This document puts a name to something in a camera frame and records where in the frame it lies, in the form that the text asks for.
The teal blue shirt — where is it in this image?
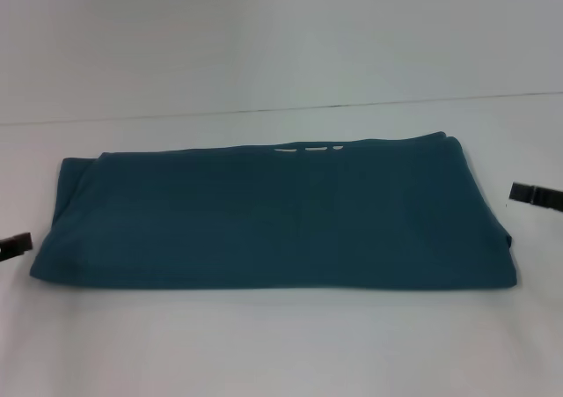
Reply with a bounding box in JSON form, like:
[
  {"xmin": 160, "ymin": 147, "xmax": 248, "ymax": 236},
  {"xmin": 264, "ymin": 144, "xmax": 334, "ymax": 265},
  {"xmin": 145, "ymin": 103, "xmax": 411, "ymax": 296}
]
[{"xmin": 28, "ymin": 130, "xmax": 515, "ymax": 293}]

